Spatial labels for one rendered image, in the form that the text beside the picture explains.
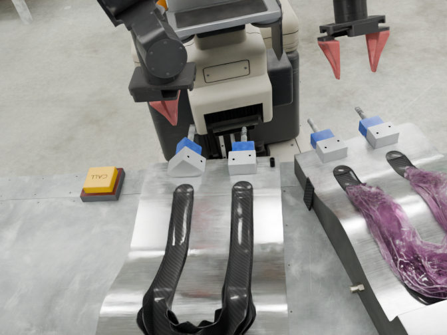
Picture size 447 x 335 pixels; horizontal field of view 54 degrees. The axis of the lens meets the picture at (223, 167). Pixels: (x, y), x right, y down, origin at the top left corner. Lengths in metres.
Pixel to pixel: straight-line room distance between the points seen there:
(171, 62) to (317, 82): 1.98
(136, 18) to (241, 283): 0.40
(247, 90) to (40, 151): 1.59
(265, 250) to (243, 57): 0.58
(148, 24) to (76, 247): 0.50
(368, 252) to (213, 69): 0.64
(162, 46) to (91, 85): 2.31
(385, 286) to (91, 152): 1.89
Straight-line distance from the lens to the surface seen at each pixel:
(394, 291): 0.71
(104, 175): 0.97
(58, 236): 0.96
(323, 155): 0.86
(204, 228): 0.76
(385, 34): 0.85
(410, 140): 0.95
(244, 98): 1.18
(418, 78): 2.62
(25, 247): 0.98
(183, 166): 0.81
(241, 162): 0.80
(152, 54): 0.59
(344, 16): 0.83
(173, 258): 0.74
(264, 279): 0.65
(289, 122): 1.67
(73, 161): 2.38
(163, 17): 0.64
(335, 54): 0.83
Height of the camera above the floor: 1.49
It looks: 46 degrees down
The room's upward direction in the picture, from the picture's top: 11 degrees counter-clockwise
